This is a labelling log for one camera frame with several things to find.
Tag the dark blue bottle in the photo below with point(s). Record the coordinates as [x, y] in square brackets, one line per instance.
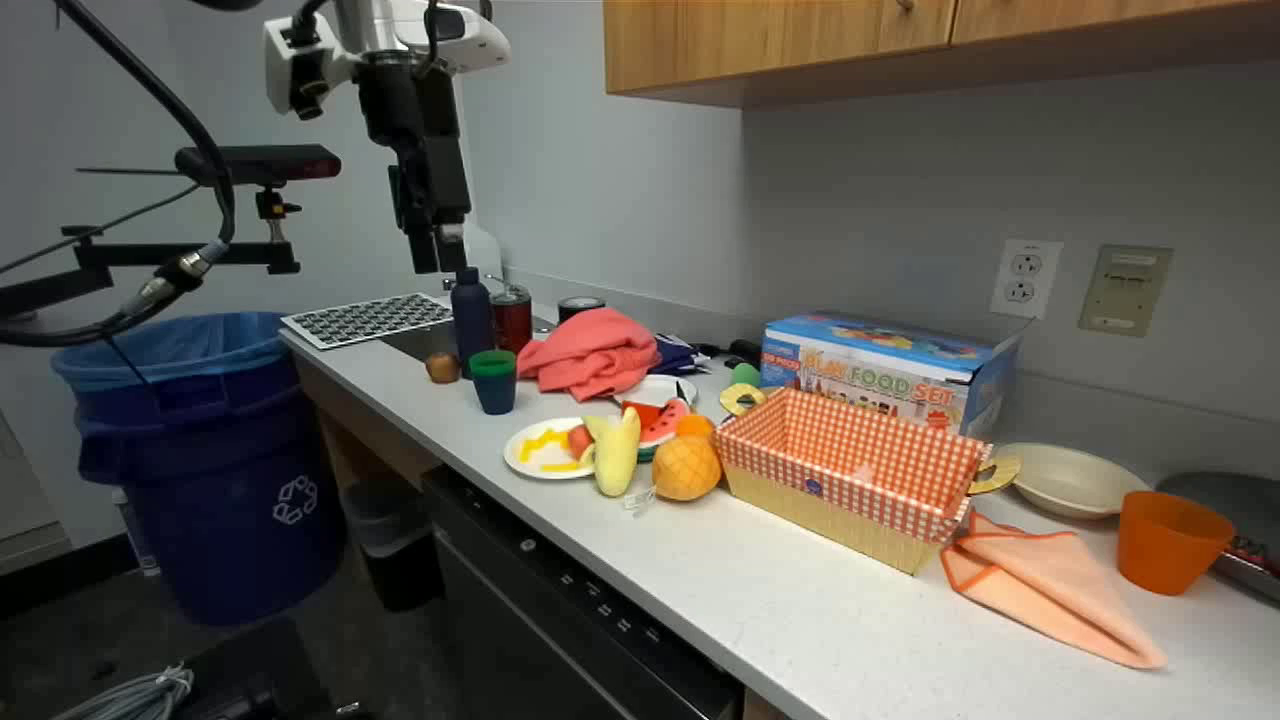
[468, 313]

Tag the orange plastic cup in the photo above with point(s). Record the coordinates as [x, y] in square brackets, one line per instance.
[1169, 541]

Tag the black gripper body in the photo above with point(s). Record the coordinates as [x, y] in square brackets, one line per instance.
[428, 198]

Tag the wooden wall cabinet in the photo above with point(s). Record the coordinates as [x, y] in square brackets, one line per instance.
[753, 55]

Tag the dark red jar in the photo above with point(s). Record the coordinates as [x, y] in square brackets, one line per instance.
[515, 316]

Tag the lemon slice plush toy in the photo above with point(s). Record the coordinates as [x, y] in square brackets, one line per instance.
[741, 399]

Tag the dish drying rack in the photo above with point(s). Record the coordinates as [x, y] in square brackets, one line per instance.
[360, 322]

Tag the blue toy food box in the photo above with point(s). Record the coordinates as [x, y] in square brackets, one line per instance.
[926, 378]

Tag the peach orange napkin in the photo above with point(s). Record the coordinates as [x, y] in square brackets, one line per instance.
[1050, 586]

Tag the white wall outlet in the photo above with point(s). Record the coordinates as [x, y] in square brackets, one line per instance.
[1027, 276]

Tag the white plate with yellow blocks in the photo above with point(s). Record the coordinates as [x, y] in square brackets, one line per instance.
[543, 451]

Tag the beige wall switch plate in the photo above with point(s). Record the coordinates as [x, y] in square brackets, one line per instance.
[1127, 288]

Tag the watermelon slice plush toy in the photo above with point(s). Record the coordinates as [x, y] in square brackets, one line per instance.
[658, 421]

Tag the beige bowl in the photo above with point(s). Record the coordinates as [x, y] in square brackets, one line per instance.
[1071, 482]

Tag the orange pineapple plush toy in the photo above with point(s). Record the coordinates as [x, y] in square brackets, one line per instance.
[687, 469]

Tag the checkered orange basket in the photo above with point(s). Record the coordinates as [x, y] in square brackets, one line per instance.
[879, 486]

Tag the red plush ball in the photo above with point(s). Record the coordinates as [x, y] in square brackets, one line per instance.
[576, 442]

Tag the pink red cloth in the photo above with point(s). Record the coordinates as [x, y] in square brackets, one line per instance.
[594, 353]

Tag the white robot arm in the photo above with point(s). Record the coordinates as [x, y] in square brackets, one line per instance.
[402, 59]

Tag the blue recycling bin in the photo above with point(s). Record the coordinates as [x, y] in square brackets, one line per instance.
[218, 455]

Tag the green blue cup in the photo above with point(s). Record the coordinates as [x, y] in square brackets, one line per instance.
[495, 378]

